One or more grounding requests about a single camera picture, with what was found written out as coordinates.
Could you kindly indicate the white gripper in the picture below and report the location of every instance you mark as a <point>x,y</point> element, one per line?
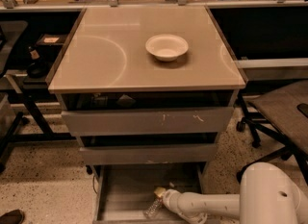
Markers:
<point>170,198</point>

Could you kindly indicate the clear plastic water bottle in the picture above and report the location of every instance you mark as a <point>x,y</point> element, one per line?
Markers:
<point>153,209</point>

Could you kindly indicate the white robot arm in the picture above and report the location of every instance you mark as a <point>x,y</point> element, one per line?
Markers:
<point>267,196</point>

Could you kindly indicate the bottom grey open drawer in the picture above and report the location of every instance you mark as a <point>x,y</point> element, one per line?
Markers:
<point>126,191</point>

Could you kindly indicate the middle grey drawer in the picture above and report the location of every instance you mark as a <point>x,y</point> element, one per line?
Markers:
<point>149,154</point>

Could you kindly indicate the top grey drawer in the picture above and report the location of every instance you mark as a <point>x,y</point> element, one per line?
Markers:
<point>147,121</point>

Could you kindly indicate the grey drawer cabinet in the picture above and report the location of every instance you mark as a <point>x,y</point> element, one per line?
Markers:
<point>106,67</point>

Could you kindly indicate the black office chair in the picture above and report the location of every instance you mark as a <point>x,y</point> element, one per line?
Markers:
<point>282,115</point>

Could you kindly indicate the white bowl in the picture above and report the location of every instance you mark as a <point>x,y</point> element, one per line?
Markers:
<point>166,48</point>

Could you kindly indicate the dark shoe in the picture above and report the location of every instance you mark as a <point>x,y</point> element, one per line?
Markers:
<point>12,217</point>

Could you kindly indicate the black round object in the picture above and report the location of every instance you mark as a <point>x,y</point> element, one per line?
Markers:
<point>38,69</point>

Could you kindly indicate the black desk frame left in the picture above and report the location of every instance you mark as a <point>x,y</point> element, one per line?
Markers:
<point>12,138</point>

